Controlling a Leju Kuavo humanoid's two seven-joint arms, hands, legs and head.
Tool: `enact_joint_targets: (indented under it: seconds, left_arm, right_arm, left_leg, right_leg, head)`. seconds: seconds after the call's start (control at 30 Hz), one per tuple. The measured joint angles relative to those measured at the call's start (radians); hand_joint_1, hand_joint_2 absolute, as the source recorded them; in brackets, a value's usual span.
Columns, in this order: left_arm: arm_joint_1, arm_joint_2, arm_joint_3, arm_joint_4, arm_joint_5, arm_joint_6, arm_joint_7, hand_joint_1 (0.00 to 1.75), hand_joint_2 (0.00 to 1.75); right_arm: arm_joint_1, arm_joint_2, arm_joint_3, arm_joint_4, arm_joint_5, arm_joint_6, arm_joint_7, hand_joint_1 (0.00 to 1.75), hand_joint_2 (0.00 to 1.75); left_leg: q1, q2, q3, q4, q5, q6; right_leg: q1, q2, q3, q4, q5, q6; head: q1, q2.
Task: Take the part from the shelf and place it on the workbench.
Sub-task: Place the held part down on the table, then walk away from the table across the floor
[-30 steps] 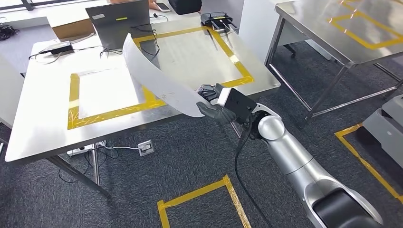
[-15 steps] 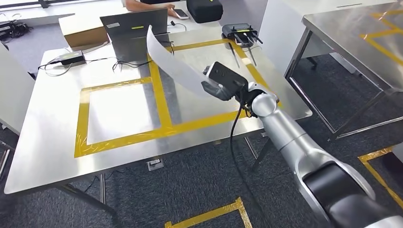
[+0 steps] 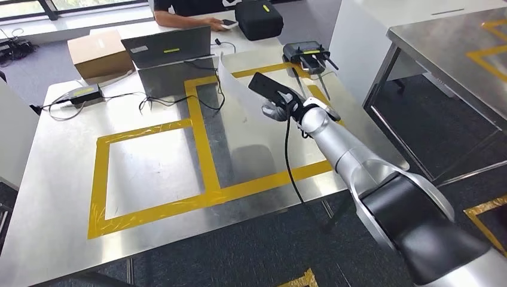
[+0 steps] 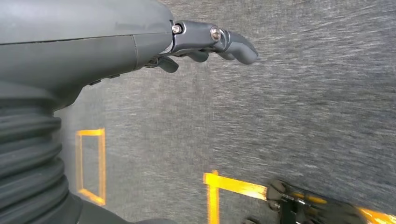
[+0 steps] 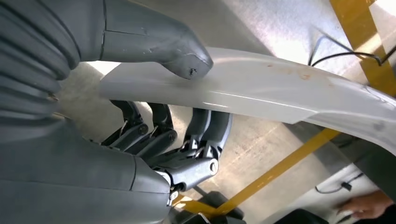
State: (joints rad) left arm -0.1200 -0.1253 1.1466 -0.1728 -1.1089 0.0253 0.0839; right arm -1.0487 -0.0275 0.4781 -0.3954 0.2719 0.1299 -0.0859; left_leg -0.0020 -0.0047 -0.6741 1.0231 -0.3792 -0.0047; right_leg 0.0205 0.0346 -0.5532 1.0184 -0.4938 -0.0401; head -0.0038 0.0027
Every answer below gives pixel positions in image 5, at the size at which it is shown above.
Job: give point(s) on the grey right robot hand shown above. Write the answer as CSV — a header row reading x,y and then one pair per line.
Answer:
x,y
77,179

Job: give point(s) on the dark grey laptop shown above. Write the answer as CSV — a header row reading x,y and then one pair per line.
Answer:
x,y
377,173

